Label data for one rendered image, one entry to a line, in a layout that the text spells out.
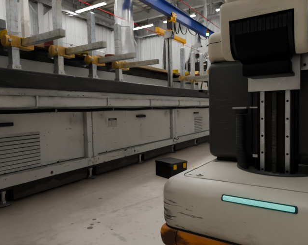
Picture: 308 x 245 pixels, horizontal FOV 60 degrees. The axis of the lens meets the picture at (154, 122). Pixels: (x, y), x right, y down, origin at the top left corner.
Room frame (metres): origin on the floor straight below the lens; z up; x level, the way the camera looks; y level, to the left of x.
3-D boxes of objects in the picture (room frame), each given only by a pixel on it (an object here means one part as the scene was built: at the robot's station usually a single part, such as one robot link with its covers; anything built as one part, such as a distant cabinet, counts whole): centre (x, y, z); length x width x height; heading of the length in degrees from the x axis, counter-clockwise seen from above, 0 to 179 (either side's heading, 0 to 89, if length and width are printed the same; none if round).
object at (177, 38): (8.00, -0.59, 2.65); 1.71 x 0.09 x 0.32; 147
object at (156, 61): (1.87, 0.15, 0.81); 0.43 x 0.03 x 0.04; 57
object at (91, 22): (1.67, 0.38, 0.87); 0.04 x 0.04 x 0.48; 57
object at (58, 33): (1.24, 0.55, 0.83); 0.43 x 0.03 x 0.04; 57
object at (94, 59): (1.69, 0.36, 0.81); 0.14 x 0.06 x 0.05; 147
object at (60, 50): (1.48, 0.50, 0.83); 0.14 x 0.06 x 0.05; 147
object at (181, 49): (2.72, -0.30, 0.88); 0.04 x 0.04 x 0.48; 57
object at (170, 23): (8.00, -0.59, 2.95); 0.34 x 0.26 x 0.49; 147
